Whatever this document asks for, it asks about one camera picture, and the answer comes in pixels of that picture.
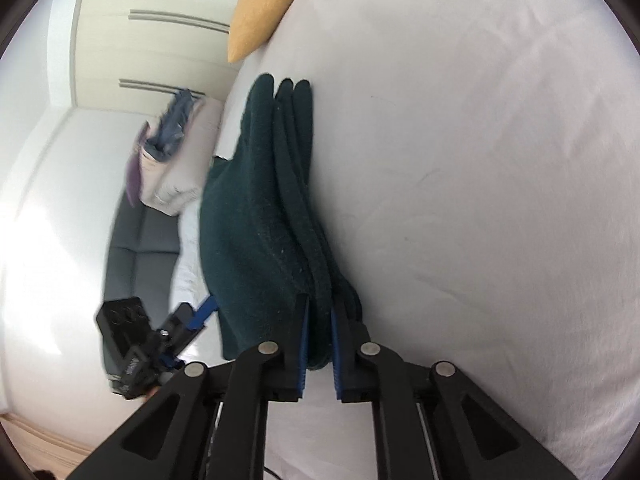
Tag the grey mat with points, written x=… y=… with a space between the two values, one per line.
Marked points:
x=145 y=240

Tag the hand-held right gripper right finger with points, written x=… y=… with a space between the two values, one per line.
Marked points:
x=336 y=352

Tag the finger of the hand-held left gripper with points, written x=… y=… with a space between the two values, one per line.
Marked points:
x=205 y=310
x=171 y=360

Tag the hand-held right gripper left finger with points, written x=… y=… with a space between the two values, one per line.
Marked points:
x=302 y=342

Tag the pale pink blanket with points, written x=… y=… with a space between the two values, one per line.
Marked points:
x=172 y=180

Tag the dark green garment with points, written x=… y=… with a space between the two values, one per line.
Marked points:
x=255 y=220

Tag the white bed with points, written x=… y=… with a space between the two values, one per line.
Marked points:
x=450 y=160

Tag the white wardrobe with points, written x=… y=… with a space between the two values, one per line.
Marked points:
x=150 y=45

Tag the yellow pillow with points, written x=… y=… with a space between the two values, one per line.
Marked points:
x=260 y=10

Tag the blue jeans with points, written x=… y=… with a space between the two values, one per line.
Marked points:
x=172 y=125

